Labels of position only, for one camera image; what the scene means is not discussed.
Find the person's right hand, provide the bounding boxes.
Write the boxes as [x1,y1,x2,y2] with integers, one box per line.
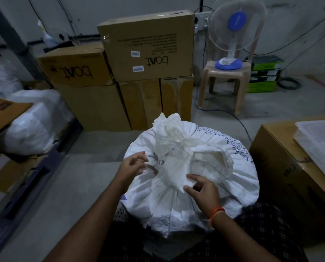
[183,174,224,217]

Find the person's left hand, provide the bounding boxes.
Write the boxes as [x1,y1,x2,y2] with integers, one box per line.
[116,151,150,189]

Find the white woven sack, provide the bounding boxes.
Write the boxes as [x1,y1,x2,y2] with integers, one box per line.
[119,112,260,239]

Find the person's right forearm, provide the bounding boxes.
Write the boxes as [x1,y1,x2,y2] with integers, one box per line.
[210,209,282,262]

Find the person's left forearm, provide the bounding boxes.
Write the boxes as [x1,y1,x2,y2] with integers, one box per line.
[42,176,130,262]

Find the orange wrist thread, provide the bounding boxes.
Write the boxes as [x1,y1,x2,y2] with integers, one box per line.
[209,207,226,227]

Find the tall taped cardboard box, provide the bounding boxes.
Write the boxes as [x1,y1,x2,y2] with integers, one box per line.
[118,78,163,131]

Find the plain brown cardboard box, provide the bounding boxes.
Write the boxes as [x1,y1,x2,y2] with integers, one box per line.
[55,84,132,132]

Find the dark checked trousers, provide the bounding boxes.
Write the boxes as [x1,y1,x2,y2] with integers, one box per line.
[98,202,309,262]

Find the narrow taped cardboard box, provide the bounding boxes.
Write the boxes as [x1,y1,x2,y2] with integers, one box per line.
[159,75,195,122]

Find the cardboard box with black print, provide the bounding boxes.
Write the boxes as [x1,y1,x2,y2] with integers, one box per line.
[248,113,325,246]

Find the dark metal rack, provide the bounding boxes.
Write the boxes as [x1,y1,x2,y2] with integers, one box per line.
[0,0,84,253]

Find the white plastic bag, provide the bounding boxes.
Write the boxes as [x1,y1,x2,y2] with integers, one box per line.
[2,89,75,156]

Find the large printed cardboard box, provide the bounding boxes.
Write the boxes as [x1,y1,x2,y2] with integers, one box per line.
[97,9,195,82]

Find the wide printed cardboard box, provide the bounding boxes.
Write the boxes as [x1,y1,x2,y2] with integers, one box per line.
[36,42,115,88]

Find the beige plastic chair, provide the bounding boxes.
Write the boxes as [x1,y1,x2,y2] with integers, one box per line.
[197,24,261,116]

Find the green and black box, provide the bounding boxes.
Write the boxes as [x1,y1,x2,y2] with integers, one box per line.
[246,80,278,94]
[251,55,285,71]
[249,69,282,84]

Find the flattened cardboard sheets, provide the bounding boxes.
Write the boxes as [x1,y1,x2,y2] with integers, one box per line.
[0,149,51,217]

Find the open cardboard box flap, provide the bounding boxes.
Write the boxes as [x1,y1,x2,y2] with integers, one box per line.
[0,96,34,140]

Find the white power strip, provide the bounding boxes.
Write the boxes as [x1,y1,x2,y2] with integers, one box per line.
[194,12,211,33]

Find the white spray bottle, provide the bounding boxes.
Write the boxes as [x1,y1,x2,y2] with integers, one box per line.
[37,20,57,48]

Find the white and blue table fan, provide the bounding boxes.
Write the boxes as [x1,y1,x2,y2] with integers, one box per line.
[208,0,268,71]

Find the translucent plastic bag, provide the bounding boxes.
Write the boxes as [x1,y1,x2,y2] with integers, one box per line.
[0,62,24,98]

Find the blue cable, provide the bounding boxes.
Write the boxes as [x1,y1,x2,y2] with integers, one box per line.
[193,87,253,143]

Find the coiled black cable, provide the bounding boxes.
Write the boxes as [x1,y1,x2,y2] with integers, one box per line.
[276,76,302,90]

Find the black wall cable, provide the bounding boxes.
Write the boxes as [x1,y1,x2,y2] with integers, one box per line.
[244,7,325,57]

